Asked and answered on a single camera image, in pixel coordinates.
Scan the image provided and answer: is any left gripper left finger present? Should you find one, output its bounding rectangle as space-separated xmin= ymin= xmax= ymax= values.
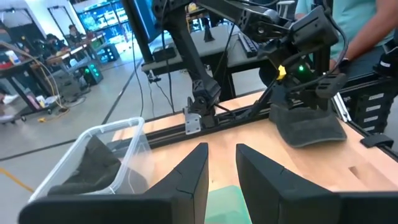
xmin=17 ymin=142 xmax=210 ymax=224

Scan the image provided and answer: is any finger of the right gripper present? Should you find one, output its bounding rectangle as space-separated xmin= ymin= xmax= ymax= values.
xmin=269 ymin=85 xmax=292 ymax=107
xmin=302 ymin=90 xmax=330 ymax=111

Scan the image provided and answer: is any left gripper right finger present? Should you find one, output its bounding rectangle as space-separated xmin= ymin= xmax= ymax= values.
xmin=235 ymin=143 xmax=398 ymax=224

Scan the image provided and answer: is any black cap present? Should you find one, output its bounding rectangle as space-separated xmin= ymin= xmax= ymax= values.
xmin=47 ymin=134 xmax=123 ymax=195
xmin=268 ymin=102 xmax=348 ymax=149

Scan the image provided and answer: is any yellow tag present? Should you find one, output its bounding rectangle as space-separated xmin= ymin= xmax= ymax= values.
xmin=276 ymin=64 xmax=287 ymax=82

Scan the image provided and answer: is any green translucent plastic bin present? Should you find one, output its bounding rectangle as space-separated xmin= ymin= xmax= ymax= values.
xmin=203 ymin=185 xmax=253 ymax=224

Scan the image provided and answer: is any black labelled drawer unit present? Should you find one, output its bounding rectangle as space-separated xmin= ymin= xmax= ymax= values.
xmin=341 ymin=77 xmax=398 ymax=135

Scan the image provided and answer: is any black keyboard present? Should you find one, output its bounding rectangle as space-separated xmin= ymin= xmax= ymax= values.
xmin=237 ymin=30 xmax=261 ymax=58

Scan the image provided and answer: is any black table clamp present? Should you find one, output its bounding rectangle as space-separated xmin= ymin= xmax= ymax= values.
xmin=360 ymin=133 xmax=394 ymax=149

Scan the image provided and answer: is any person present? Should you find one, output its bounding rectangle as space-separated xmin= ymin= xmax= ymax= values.
xmin=46 ymin=32 xmax=68 ymax=54
xmin=66 ymin=24 xmax=83 ymax=45
xmin=295 ymin=0 xmax=398 ymax=82

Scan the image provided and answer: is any clear plastic bin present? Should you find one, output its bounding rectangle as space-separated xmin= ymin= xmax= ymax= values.
xmin=27 ymin=116 xmax=155 ymax=203

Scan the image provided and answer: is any black computer monitor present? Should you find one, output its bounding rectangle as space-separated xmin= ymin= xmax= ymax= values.
xmin=122 ymin=0 xmax=163 ymax=63

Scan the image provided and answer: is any computer tower with green lights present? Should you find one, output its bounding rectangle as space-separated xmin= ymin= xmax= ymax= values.
xmin=81 ymin=60 xmax=104 ymax=86

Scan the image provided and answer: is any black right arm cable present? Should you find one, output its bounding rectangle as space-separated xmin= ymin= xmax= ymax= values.
xmin=323 ymin=0 xmax=350 ymax=77

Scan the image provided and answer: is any black aluminium table frame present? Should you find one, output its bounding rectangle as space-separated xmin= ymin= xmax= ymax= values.
xmin=106 ymin=90 xmax=398 ymax=163

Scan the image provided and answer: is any silver mounting bracket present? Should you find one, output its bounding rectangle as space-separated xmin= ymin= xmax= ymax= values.
xmin=183 ymin=106 xmax=203 ymax=136

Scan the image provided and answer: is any yellow cable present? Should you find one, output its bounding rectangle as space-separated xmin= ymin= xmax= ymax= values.
xmin=0 ymin=166 xmax=35 ymax=194

